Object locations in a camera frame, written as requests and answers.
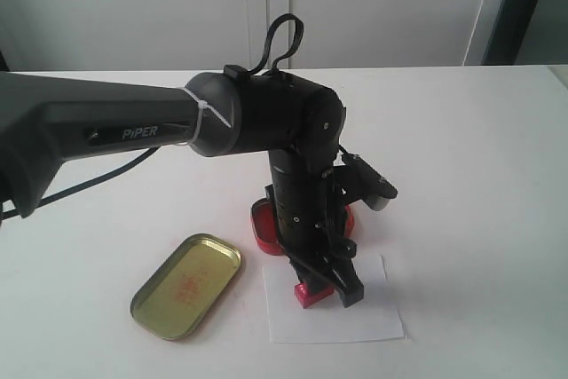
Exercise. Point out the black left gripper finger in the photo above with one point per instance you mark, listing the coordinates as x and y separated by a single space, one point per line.
342 276
317 273

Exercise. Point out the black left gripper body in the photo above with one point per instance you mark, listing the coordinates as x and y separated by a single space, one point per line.
296 195

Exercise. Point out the red stamp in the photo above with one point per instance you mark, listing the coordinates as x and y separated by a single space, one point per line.
306 298

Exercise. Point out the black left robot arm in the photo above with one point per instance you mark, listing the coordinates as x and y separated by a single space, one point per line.
48 121

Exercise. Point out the red ink pad tin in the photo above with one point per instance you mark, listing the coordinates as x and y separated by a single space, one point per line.
266 228

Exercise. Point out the white paper sheet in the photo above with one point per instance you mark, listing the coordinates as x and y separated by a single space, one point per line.
373 318

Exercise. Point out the gold tin lid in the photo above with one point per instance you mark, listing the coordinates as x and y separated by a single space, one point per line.
177 297

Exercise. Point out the white zip tie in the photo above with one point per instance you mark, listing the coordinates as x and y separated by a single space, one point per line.
203 107

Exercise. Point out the white cabinet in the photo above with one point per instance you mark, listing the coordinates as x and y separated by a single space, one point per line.
67 35

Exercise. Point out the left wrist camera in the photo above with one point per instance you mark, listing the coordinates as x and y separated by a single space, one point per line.
361 182

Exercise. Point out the dark vertical post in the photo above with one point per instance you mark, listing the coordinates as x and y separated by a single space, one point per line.
508 32

